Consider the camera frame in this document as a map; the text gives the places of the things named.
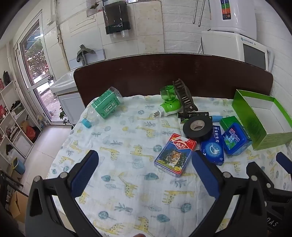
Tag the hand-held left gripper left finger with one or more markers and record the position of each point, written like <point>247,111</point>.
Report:
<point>84,174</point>

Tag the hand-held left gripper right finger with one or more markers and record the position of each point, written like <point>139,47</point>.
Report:
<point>205,176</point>

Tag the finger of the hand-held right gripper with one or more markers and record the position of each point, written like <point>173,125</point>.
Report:
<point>284,163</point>

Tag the tiger playing card box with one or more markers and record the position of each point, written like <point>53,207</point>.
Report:
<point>173,157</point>

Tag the black tape roll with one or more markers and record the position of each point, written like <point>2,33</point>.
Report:
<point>189,135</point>

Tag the blue mint box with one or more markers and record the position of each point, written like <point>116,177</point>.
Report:
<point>235,141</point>

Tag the green cardboard box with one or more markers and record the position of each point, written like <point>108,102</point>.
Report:
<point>251,120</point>

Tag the black marker blue cap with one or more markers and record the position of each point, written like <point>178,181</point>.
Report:
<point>217,118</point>

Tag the small green box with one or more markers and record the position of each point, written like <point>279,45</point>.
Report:
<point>228,120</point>

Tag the black marker white cap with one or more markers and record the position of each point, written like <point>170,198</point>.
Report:
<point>194,114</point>

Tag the green mosquito repellent heater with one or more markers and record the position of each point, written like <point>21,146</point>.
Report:
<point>167,107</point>

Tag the brown hair claw clip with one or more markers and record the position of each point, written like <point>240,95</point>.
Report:
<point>185,98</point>

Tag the giraffe printed blanket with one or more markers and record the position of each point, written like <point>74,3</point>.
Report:
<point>127,141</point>

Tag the small potted plant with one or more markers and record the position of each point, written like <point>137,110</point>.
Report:
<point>63,116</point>

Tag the blue trash bin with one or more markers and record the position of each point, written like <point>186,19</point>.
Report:
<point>19,167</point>

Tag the red bag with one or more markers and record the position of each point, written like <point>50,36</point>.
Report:
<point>32,133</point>

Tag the green label water bottle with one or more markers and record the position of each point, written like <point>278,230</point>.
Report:
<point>107,107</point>

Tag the brown cardboard box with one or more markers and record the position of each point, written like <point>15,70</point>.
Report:
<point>17,205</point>

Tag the white sink cabinet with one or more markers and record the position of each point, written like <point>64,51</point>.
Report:
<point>68,98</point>

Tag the white shelf unit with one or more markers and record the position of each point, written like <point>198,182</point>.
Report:
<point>13,127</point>

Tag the brown wooden headboard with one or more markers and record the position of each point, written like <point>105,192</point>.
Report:
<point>136,75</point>

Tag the glass door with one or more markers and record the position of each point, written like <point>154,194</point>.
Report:
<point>38,63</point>

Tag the white appliance with screen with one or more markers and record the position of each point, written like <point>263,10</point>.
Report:
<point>223,45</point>

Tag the white water purifier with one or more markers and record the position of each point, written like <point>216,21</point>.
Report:
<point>235,16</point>

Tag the dark cup dispenser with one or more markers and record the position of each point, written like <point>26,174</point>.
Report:
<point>116,16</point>

